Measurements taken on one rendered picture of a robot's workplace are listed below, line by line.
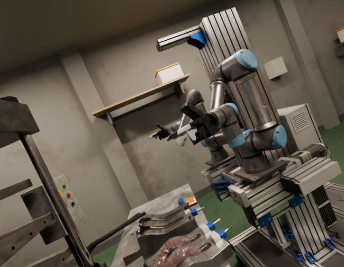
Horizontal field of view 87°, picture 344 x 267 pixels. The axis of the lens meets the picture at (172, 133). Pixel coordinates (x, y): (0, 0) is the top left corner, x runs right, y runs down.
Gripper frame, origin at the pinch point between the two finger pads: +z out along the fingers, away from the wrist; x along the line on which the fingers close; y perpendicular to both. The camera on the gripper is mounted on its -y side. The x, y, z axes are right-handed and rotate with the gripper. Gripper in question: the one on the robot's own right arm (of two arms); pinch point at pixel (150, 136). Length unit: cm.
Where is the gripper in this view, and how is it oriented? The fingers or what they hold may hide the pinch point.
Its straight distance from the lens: 183.3
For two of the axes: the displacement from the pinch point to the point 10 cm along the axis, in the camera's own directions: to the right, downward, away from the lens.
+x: 1.7, -2.8, 9.4
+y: 4.4, 8.8, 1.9
